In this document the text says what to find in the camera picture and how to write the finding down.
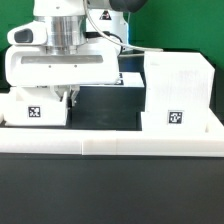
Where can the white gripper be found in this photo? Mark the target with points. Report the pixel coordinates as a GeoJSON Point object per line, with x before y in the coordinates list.
{"type": "Point", "coordinates": [55, 52]}

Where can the white drawer front tagged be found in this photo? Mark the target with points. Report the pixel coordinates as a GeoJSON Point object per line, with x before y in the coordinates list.
{"type": "Point", "coordinates": [35, 107]}

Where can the white drawer cabinet box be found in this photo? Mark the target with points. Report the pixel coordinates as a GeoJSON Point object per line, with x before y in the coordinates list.
{"type": "Point", "coordinates": [178, 92]}

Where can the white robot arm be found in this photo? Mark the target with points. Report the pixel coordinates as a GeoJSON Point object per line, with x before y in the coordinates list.
{"type": "Point", "coordinates": [80, 9]}

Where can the white marker tag sheet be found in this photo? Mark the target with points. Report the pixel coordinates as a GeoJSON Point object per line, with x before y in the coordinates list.
{"type": "Point", "coordinates": [130, 79]}

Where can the white foam border wall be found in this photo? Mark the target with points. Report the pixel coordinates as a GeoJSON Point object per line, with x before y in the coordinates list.
{"type": "Point", "coordinates": [118, 143]}

